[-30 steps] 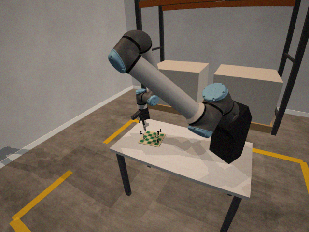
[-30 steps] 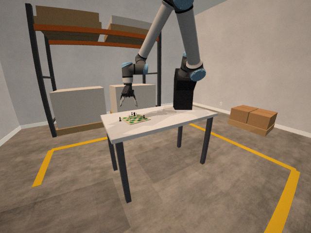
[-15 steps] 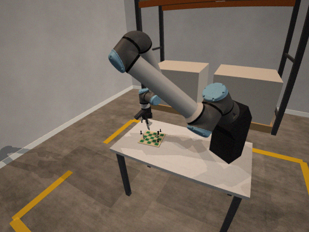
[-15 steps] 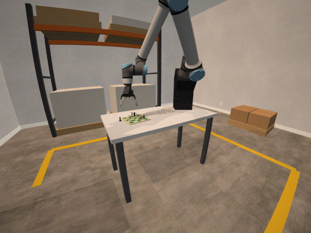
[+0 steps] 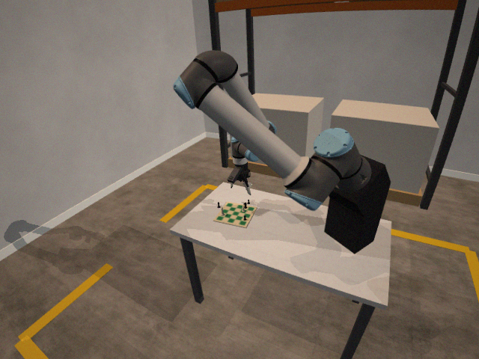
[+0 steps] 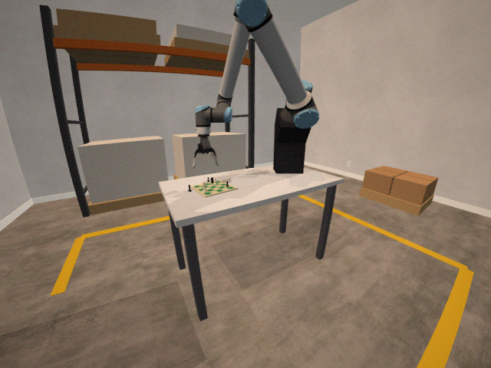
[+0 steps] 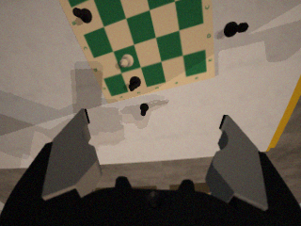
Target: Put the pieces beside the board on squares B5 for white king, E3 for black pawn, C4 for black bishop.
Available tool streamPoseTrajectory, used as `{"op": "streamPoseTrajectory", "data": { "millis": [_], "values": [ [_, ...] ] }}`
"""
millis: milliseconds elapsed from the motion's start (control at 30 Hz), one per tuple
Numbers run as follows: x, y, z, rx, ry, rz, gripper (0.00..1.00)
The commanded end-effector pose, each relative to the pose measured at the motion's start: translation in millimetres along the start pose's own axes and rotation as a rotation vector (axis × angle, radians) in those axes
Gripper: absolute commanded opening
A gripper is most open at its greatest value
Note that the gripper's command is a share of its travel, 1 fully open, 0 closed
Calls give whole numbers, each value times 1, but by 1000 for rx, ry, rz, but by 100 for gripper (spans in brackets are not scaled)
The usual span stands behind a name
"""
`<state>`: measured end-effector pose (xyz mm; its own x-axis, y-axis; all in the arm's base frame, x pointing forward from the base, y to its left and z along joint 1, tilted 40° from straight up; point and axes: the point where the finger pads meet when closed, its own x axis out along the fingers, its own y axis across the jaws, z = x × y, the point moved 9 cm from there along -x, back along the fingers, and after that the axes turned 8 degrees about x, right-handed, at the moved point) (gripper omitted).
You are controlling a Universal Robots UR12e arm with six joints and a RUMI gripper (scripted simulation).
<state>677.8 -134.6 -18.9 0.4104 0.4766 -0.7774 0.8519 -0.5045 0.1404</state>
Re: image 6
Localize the green and cream chessboard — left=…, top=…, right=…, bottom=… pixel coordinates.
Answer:
left=190, top=180, right=238, bottom=197

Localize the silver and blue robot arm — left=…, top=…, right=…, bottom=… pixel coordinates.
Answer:
left=195, top=0, right=319, bottom=135

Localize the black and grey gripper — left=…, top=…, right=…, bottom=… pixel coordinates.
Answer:
left=193, top=134, right=218, bottom=168

